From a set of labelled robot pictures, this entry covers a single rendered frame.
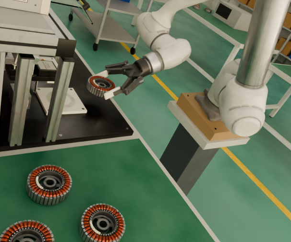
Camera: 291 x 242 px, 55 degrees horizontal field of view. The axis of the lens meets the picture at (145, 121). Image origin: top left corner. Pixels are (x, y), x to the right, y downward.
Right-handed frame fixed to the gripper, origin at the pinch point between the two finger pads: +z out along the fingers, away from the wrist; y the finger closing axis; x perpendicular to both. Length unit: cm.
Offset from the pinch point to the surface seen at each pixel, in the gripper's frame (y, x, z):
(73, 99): -0.5, 0.3, 12.4
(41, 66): -1.1, 19.4, 17.9
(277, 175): -24, -175, -136
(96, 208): -48, 6, 22
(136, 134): -19.6, -12.5, -2.9
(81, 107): -5.4, -0.5, 11.1
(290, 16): 261, -280, -521
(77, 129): -15.9, 1.2, 16.5
